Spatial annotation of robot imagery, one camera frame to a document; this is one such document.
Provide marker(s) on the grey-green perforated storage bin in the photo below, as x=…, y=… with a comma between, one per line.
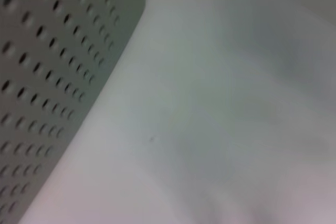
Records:
x=52, y=64

